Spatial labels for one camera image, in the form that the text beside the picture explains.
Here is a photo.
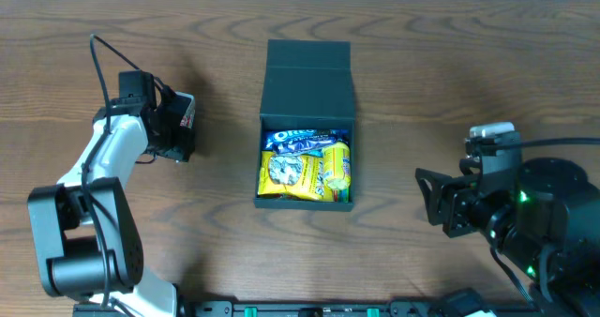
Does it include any red green KitKat bar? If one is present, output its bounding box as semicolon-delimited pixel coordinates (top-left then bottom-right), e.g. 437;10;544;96
180;96;196;128

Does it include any Haribo worms candy bag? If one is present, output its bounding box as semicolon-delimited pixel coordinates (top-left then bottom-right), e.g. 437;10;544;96
279;189;349;203

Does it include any yellow plastic jar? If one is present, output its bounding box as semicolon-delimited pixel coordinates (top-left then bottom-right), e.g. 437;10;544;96
322;142;351;190

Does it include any yellow Hacks candy bag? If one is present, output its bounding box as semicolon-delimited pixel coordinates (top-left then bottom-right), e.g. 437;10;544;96
257;151;334;202

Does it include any black box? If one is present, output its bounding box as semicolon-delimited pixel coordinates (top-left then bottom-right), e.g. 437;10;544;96
253;38;357;213

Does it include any blue Dairy Milk bar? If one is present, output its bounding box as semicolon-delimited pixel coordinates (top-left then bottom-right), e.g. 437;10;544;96
273;135;338;156

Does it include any blue Oreo cookie pack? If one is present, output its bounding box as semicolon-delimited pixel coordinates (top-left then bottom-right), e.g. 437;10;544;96
262;129;348;153

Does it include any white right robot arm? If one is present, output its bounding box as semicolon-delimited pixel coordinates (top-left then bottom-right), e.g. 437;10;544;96
415;153;599;316

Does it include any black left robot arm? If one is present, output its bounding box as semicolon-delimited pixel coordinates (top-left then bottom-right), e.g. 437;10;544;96
27;92;195;316

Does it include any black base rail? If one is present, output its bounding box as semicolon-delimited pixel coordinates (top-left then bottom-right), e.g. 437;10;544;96
72;288;531;317

